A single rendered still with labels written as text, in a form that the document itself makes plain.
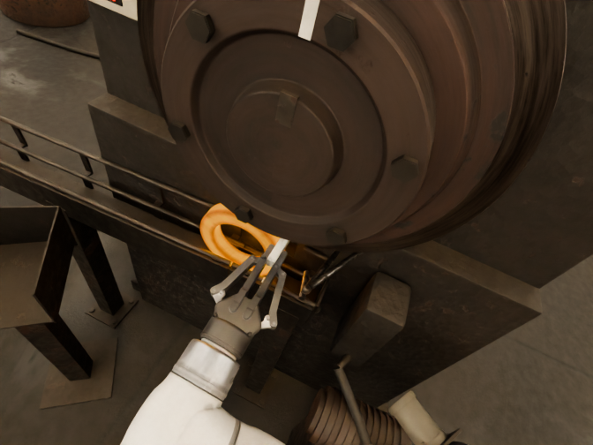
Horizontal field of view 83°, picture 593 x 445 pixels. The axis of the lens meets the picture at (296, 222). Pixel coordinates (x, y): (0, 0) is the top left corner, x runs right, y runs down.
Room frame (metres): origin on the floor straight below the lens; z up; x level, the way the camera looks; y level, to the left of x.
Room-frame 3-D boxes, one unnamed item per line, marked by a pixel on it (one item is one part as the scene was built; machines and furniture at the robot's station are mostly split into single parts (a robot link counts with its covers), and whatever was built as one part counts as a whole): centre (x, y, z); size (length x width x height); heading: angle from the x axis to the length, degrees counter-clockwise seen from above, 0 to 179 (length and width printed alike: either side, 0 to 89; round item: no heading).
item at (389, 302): (0.37, -0.21, 0.68); 0.11 x 0.08 x 0.24; 171
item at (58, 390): (0.22, 0.55, 0.36); 0.26 x 0.20 x 0.72; 116
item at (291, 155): (0.29, 0.04, 1.11); 0.28 x 0.06 x 0.28; 81
